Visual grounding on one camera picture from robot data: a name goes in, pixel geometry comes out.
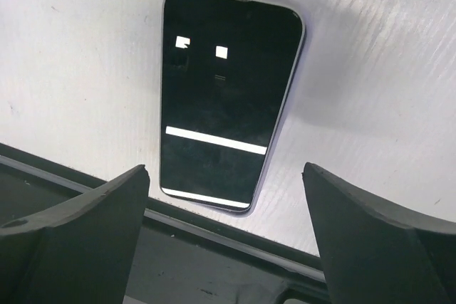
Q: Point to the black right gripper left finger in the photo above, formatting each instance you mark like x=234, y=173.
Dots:
x=78, y=251

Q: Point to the lavender phone case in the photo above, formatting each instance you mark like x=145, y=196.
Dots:
x=281, y=119

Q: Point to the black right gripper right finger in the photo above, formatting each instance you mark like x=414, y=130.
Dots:
x=373, y=250

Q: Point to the black phone white edge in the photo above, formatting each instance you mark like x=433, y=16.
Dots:
x=224, y=97

